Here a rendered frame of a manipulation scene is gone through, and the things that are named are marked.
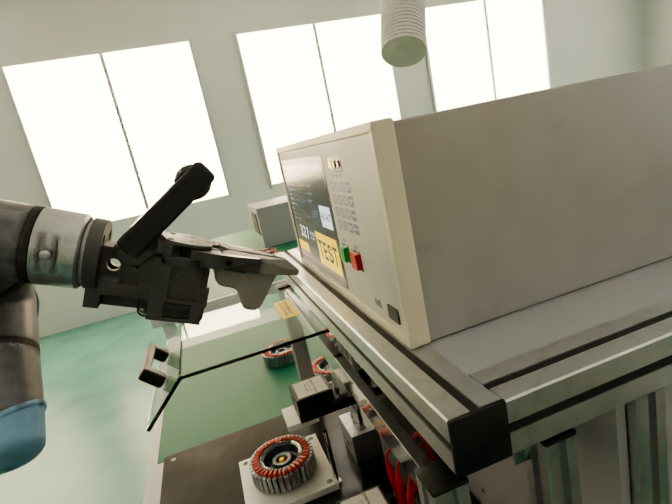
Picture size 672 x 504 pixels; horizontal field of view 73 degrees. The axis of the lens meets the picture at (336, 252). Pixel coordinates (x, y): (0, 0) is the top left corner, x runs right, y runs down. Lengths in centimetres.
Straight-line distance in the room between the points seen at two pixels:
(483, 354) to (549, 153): 20
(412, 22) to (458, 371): 150
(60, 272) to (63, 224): 4
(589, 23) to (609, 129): 707
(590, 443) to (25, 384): 52
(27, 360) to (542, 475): 48
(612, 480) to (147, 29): 524
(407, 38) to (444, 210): 135
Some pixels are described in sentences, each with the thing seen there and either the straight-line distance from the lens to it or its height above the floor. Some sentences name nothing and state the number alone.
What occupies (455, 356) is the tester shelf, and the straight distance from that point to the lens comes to 41.
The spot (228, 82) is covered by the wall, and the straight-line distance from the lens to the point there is 529.
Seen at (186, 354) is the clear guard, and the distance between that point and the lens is 69.
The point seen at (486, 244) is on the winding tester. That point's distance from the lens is 44.
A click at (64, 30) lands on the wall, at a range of 546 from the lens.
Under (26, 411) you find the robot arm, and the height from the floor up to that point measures 113.
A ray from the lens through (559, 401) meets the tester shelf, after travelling 38.
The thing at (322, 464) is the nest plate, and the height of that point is 78.
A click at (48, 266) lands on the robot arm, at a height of 125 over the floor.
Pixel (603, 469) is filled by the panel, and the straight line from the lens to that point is 50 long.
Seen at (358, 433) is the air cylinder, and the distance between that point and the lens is 84.
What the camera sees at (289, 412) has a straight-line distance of 84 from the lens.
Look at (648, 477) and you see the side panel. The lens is 49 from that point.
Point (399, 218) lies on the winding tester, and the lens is 39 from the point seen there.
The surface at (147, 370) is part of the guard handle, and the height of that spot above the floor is 106.
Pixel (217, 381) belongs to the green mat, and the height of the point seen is 75.
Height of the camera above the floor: 131
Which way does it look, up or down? 13 degrees down
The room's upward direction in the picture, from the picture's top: 12 degrees counter-clockwise
